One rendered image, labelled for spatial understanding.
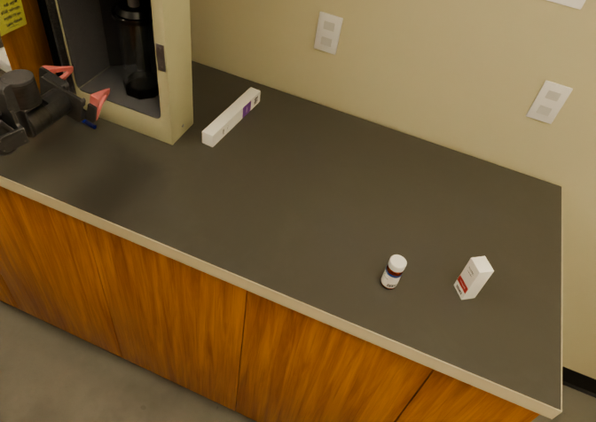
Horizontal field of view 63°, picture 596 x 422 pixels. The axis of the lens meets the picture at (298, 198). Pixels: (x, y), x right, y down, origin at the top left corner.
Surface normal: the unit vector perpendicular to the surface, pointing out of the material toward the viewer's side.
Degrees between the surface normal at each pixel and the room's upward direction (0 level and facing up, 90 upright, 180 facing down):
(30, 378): 0
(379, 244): 0
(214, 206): 0
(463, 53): 90
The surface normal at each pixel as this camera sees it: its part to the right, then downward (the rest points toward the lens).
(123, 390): 0.13, -0.69
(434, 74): -0.36, 0.64
